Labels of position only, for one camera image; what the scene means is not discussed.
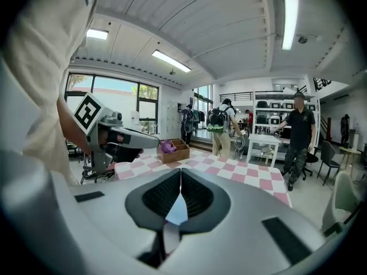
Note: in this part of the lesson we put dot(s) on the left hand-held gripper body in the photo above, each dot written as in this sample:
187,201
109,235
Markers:
100,153

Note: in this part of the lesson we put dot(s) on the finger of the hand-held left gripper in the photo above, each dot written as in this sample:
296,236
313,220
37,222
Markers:
137,139

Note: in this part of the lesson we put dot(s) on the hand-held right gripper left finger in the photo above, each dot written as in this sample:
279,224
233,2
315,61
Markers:
109,211

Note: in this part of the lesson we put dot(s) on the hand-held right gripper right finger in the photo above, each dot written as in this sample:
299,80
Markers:
243,211

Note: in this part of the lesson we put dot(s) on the purple cloth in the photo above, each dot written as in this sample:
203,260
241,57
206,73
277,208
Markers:
166,147

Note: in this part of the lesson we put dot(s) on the pink checkered tablecloth table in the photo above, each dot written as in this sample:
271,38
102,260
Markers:
243,176

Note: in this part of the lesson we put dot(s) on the person's left hand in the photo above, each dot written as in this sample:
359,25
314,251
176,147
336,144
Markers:
126,155

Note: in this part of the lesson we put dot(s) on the brown divided wooden box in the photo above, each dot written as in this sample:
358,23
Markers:
175,155

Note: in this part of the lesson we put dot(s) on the grey lockers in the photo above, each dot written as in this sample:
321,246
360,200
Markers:
173,119

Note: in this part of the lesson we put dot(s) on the black framed window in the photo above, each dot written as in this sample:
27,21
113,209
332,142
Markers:
114,96

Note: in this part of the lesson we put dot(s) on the white square table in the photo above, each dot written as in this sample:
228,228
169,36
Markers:
262,138

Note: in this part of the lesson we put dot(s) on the long ceiling light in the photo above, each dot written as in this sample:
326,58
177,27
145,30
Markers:
171,61
290,21

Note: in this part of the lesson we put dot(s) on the black office chair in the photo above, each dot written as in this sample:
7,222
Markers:
311,157

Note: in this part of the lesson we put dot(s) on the dark grey chair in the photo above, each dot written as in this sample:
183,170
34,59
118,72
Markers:
328,156

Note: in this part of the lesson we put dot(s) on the green chair with black legs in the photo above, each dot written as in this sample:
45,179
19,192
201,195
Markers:
344,193

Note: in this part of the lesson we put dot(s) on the person's beige shirt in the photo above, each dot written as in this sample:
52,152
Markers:
43,67

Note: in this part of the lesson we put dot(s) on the white storage shelf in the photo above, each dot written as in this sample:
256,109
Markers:
268,109

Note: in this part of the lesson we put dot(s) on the square ceiling light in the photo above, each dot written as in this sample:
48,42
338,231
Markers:
97,34

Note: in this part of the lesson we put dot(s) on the round wooden table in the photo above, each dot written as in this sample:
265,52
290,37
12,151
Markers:
349,150

